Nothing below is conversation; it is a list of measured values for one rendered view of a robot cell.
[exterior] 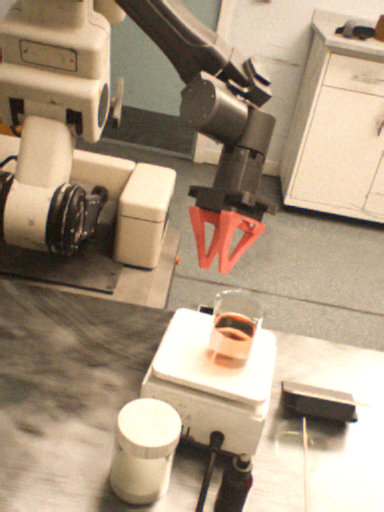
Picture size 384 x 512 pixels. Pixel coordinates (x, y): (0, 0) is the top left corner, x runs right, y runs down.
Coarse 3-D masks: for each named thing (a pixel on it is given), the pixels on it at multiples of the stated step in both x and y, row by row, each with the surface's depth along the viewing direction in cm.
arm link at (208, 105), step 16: (256, 64) 72; (192, 80) 66; (208, 80) 64; (256, 80) 71; (192, 96) 66; (208, 96) 64; (224, 96) 64; (240, 96) 71; (256, 96) 72; (192, 112) 65; (208, 112) 63; (224, 112) 64; (240, 112) 66; (192, 128) 65; (208, 128) 65; (224, 128) 65; (240, 128) 67
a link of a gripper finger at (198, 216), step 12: (240, 204) 72; (192, 216) 72; (204, 216) 72; (216, 216) 73; (204, 228) 72; (216, 228) 75; (204, 240) 72; (216, 240) 74; (204, 252) 72; (216, 252) 74; (204, 264) 73
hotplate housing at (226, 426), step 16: (272, 368) 64; (144, 384) 58; (160, 384) 58; (176, 384) 58; (160, 400) 58; (176, 400) 58; (192, 400) 57; (208, 400) 57; (224, 400) 57; (192, 416) 58; (208, 416) 58; (224, 416) 57; (240, 416) 57; (256, 416) 57; (192, 432) 59; (208, 432) 59; (224, 432) 58; (240, 432) 58; (256, 432) 57; (208, 448) 60; (224, 448) 59; (240, 448) 59; (256, 448) 59
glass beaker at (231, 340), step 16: (224, 288) 58; (224, 304) 59; (240, 304) 60; (256, 304) 59; (224, 320) 55; (256, 320) 55; (208, 336) 58; (224, 336) 56; (240, 336) 56; (256, 336) 57; (208, 352) 59; (224, 352) 57; (240, 352) 57; (224, 368) 58; (240, 368) 58
